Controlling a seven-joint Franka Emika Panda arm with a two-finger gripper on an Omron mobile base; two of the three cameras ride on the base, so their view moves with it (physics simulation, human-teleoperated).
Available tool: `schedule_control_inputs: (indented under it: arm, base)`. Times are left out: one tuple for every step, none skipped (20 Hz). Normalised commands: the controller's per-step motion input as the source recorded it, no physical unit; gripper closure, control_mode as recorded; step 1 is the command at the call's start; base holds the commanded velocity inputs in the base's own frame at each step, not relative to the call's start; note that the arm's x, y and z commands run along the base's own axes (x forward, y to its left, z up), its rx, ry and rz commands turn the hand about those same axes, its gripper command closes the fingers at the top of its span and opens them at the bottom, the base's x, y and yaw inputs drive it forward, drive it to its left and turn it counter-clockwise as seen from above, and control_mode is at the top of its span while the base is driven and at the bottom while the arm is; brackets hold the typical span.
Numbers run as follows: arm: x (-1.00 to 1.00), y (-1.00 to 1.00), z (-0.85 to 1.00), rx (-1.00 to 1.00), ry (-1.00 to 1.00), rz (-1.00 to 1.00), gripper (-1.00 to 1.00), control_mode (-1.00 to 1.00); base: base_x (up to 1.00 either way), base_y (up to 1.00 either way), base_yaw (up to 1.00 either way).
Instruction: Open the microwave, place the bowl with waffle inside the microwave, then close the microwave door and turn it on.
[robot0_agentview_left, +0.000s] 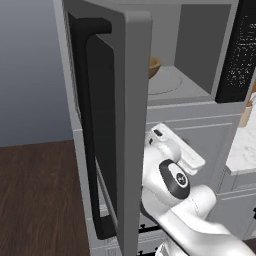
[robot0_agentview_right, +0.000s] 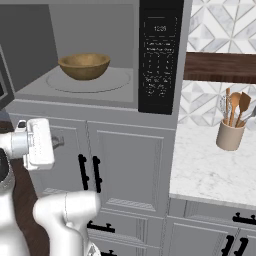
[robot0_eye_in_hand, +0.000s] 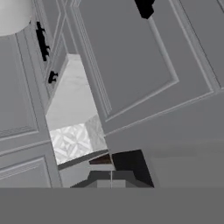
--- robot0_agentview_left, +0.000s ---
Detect tan container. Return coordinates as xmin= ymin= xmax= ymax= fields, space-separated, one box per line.
xmin=237 ymin=92 xmax=256 ymax=129

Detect grey base cupboards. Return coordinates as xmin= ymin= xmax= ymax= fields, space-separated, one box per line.
xmin=207 ymin=164 xmax=256 ymax=242

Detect black microwave door handle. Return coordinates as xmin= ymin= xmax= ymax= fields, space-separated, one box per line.
xmin=67 ymin=12 xmax=118 ymax=241

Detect grey microwave door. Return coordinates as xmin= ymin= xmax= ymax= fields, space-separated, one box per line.
xmin=62 ymin=0 xmax=154 ymax=256

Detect wooden bowl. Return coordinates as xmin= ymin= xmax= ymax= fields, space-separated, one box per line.
xmin=148 ymin=55 xmax=163 ymax=80

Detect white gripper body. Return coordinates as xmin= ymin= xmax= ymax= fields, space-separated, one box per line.
xmin=163 ymin=124 xmax=206 ymax=176

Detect black drawer handle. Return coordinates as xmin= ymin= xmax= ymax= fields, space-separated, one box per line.
xmin=139 ymin=223 xmax=162 ymax=235

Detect grey microwave oven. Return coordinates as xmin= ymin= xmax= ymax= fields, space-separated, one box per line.
xmin=146 ymin=0 xmax=256 ymax=108

